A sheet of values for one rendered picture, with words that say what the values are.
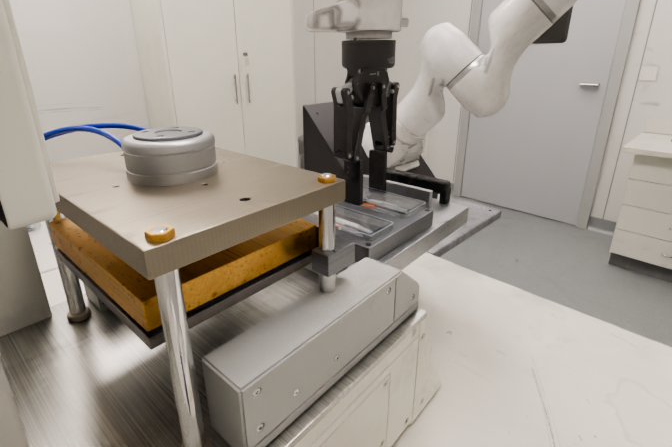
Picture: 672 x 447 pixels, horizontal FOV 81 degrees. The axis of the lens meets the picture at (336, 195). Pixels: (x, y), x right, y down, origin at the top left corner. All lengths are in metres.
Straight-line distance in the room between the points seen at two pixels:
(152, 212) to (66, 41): 2.66
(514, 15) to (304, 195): 0.74
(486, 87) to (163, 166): 0.78
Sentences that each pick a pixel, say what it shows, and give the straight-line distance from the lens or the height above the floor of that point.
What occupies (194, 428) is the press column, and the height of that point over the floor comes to 0.96.
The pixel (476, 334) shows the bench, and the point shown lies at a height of 0.75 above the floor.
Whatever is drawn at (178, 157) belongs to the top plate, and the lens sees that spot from 0.35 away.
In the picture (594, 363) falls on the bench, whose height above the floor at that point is 0.75.
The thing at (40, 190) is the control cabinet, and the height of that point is 1.16.
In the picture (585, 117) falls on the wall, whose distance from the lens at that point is 3.30.
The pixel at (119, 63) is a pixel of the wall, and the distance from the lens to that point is 3.01.
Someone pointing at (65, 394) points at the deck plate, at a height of 0.93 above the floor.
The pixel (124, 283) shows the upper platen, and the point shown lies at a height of 1.06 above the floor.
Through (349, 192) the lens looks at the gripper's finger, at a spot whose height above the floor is 1.02.
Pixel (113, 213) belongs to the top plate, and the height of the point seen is 1.11.
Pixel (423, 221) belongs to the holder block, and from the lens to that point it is 0.58.
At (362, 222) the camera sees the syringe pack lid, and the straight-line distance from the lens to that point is 0.52.
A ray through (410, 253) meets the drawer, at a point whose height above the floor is 0.96.
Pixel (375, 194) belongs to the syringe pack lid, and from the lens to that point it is 0.62.
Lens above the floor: 1.21
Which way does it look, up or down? 20 degrees down
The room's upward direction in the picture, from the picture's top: straight up
